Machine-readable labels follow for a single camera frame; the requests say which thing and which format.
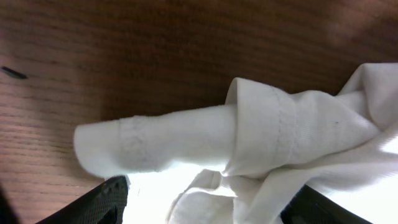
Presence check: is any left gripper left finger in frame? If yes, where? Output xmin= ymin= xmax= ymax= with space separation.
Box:
xmin=37 ymin=176 xmax=128 ymax=224

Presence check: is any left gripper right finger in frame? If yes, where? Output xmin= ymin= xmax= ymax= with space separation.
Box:
xmin=280 ymin=185 xmax=371 ymax=224

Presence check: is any white t-shirt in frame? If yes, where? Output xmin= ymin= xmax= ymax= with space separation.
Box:
xmin=73 ymin=63 xmax=397 ymax=223

